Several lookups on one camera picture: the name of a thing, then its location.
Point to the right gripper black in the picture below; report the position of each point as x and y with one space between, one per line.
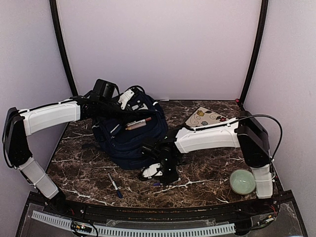
171 178

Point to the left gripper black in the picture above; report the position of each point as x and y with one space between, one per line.
129 112

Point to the pale peach highlighter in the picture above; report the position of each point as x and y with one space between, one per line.
135 126

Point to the white marker red cap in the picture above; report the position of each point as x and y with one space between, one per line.
137 122

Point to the navy blue student backpack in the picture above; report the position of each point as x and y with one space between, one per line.
124 147

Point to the grey slim pen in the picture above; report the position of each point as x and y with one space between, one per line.
119 194

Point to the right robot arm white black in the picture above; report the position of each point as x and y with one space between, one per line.
244 132

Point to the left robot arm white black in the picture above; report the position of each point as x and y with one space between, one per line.
28 132

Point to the square floral ceramic plate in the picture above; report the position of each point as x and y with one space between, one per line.
204 117

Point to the pale green ceramic bowl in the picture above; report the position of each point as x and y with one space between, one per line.
242 182

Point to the small green circuit board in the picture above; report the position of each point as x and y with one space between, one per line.
80 228

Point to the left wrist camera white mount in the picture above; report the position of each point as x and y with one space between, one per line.
125 97

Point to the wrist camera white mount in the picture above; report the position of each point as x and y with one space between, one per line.
125 97
154 170

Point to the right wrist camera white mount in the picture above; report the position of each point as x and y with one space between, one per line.
154 170

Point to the right black frame post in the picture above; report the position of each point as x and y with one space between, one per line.
255 53

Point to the black frame post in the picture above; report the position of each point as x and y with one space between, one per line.
61 46
255 53

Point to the white slotted cable duct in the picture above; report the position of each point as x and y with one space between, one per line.
105 231

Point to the left black frame post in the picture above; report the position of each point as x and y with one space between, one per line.
61 46

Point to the black curved front rail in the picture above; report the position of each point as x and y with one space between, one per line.
223 212

